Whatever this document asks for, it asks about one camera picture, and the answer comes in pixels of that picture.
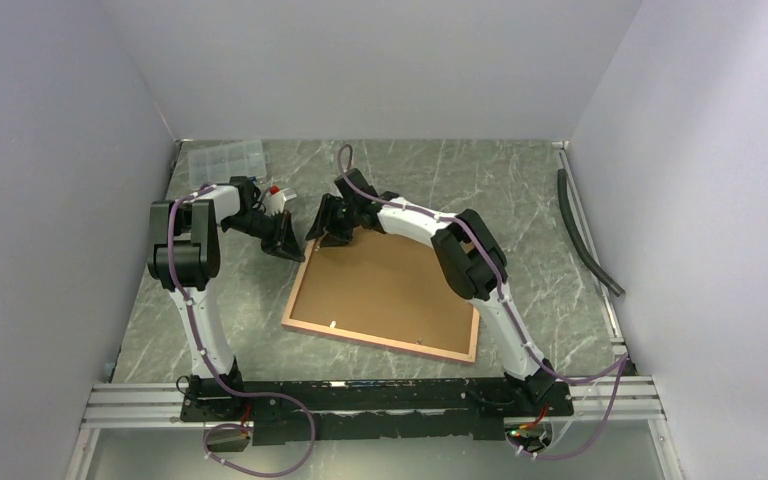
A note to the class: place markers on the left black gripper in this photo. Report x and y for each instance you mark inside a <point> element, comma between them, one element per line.
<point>287,244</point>

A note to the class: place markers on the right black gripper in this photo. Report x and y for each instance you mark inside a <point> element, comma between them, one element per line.
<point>324,220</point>

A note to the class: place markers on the pink wooden picture frame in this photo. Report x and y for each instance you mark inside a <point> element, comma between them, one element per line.
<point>291,305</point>

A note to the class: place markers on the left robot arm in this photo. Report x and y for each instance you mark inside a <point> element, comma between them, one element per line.
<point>185,258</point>

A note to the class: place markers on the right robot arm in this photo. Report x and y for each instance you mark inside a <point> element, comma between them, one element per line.
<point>471,260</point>

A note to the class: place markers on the clear plastic organizer box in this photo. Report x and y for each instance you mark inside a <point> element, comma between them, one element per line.
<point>219,163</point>

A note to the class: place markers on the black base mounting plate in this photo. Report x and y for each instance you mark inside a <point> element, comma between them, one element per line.
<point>283,411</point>

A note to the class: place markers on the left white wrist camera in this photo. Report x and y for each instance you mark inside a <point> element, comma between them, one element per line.
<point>276,199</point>

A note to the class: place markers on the aluminium extrusion rail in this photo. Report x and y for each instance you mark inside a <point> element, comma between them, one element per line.
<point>596,405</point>

